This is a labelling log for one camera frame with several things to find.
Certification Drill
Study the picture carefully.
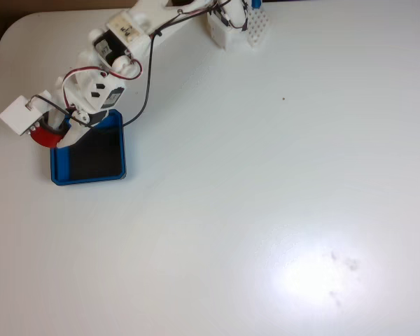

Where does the red tape roll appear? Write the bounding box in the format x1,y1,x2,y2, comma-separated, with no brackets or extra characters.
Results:
29,117,73,148

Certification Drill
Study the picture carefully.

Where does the blue box black inside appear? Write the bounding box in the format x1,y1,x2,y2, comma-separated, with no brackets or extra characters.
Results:
50,108,129,187

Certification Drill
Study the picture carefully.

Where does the white perforated block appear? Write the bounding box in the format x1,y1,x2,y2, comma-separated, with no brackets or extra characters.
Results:
245,6,271,50

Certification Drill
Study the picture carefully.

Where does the red and white cable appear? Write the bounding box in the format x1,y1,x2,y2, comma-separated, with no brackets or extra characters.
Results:
61,58,143,110

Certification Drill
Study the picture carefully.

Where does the white camera box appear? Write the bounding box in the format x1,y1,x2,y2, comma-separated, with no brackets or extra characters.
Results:
0,94,45,137

